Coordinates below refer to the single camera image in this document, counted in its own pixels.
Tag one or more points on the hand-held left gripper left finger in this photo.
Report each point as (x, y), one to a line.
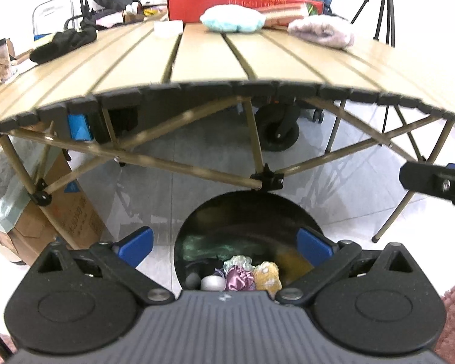
(136, 246)

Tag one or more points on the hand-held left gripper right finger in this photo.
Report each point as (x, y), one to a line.
(314, 246)

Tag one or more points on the yellow plush toy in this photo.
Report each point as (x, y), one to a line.
(267, 275)

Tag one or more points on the black round bin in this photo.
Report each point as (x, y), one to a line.
(250, 212)

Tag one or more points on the clear plastic bag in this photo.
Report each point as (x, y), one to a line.
(238, 261)

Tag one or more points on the purple satin bow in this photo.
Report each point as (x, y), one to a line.
(240, 277)

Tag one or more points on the white round foam block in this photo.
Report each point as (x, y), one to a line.
(212, 283)

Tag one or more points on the lavender woven pouch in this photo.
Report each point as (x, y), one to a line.
(219, 272)

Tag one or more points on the pale lavender fuzzy plush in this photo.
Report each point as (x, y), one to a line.
(322, 32)

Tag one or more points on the striped brown pink box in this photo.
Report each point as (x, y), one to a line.
(284, 15)

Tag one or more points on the light blue plush toy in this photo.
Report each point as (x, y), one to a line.
(231, 19)

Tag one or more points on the cardboard box with liner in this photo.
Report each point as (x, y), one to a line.
(72, 212)

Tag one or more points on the black folding wagon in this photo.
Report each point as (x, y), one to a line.
(278, 129)

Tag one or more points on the blue plastic container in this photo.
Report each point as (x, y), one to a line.
(79, 127)

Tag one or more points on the pale green bin liner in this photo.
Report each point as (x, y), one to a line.
(7, 193)

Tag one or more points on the black tripod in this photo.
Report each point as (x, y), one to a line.
(383, 0)

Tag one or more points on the tan slatted folding table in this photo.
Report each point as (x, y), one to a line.
(212, 57)

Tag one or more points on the black fuzzy cloth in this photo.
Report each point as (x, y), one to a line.
(60, 43)

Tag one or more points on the pale green box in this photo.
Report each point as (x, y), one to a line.
(45, 38)

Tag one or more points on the pink cloth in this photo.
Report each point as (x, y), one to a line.
(110, 19)

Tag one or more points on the red cardboard box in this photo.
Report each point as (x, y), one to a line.
(212, 0)

